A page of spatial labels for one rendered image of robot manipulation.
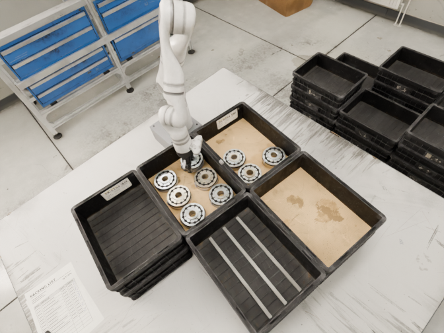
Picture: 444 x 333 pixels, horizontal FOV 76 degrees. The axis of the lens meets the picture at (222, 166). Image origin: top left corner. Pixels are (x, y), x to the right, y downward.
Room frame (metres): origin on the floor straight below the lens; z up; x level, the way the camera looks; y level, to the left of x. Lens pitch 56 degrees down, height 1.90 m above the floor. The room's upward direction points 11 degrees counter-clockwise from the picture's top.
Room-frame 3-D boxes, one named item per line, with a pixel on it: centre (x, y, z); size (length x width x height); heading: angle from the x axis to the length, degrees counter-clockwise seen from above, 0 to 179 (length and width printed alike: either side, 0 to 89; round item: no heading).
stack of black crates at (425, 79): (1.36, -1.39, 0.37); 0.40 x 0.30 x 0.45; 34
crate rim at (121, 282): (0.50, 0.41, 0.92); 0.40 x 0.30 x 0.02; 28
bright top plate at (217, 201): (0.58, 0.03, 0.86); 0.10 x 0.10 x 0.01
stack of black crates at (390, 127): (1.14, -1.06, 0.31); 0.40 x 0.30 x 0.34; 34
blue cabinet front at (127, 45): (2.69, 0.45, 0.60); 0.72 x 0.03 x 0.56; 124
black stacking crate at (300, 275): (0.28, -0.04, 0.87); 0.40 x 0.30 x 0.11; 28
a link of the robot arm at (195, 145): (0.74, 0.12, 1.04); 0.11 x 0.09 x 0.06; 74
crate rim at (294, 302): (0.28, -0.04, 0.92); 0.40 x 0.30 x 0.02; 28
